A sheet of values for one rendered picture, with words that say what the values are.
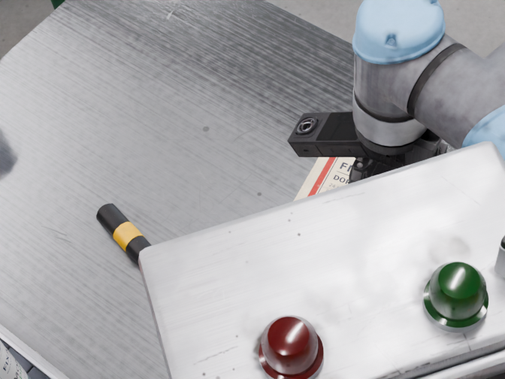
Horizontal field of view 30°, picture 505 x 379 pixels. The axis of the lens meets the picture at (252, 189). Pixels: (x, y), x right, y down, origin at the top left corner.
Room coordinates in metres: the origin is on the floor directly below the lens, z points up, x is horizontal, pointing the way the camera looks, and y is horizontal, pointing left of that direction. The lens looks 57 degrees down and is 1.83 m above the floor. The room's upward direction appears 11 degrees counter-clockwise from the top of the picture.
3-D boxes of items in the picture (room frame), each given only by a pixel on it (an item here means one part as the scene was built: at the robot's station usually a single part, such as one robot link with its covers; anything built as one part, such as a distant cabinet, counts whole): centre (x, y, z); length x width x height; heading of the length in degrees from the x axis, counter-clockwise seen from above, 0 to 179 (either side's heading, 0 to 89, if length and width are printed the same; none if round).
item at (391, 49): (0.53, -0.15, 1.18); 0.09 x 0.08 x 0.11; 34
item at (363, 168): (0.53, -0.15, 1.02); 0.09 x 0.08 x 0.12; 53
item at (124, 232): (0.57, 0.14, 0.84); 0.20 x 0.03 x 0.03; 31
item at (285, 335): (0.15, 0.00, 1.49); 0.03 x 0.03 x 0.02
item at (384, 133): (0.54, -0.15, 1.10); 0.08 x 0.08 x 0.05
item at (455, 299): (0.16, -0.07, 1.49); 0.03 x 0.03 x 0.02
